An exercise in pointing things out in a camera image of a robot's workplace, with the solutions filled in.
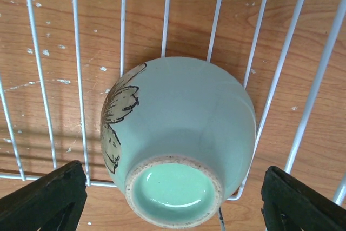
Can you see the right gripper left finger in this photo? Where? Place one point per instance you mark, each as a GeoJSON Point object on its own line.
{"type": "Point", "coordinates": [53, 202]}

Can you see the white wire dish rack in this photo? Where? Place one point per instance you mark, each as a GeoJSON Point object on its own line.
{"type": "Point", "coordinates": [246, 43]}

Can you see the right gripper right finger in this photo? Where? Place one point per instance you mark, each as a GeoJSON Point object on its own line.
{"type": "Point", "coordinates": [289, 204]}

